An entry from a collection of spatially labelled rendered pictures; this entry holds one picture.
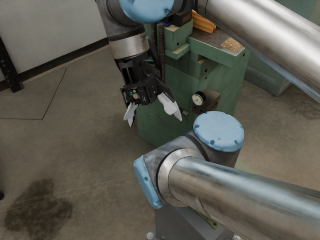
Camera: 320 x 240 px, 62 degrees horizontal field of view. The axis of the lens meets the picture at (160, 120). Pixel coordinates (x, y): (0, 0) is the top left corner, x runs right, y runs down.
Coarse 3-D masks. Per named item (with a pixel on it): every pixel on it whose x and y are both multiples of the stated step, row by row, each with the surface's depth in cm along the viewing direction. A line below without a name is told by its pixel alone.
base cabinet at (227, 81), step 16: (240, 64) 158; (176, 80) 133; (192, 80) 125; (208, 80) 131; (224, 80) 149; (240, 80) 174; (176, 96) 139; (224, 96) 163; (144, 112) 169; (160, 112) 157; (192, 112) 138; (224, 112) 179; (144, 128) 181; (160, 128) 167; (176, 128) 156; (192, 128) 146; (160, 144) 179
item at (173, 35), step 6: (156, 24) 107; (186, 24) 108; (192, 24) 111; (150, 30) 111; (156, 30) 109; (168, 30) 105; (174, 30) 104; (180, 30) 107; (186, 30) 110; (150, 36) 113; (156, 36) 111; (168, 36) 106; (174, 36) 105; (180, 36) 109; (186, 36) 112; (168, 42) 108; (174, 42) 107; (180, 42) 111; (168, 48) 110; (174, 48) 109
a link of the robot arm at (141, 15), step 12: (108, 0) 53; (120, 0) 48; (132, 0) 46; (144, 0) 46; (156, 0) 47; (168, 0) 48; (180, 0) 51; (120, 12) 51; (132, 12) 47; (144, 12) 47; (156, 12) 48; (168, 12) 49; (132, 24) 55
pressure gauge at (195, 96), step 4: (196, 92) 120; (200, 92) 120; (192, 96) 122; (196, 96) 120; (200, 96) 118; (204, 96) 119; (192, 100) 123; (196, 100) 122; (200, 100) 120; (204, 100) 120; (196, 104) 123; (200, 104) 121
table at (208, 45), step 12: (144, 24) 125; (192, 36) 112; (204, 36) 112; (216, 36) 112; (228, 36) 112; (180, 48) 112; (192, 48) 114; (204, 48) 110; (216, 48) 106; (240, 48) 106; (216, 60) 110; (228, 60) 106; (240, 60) 109
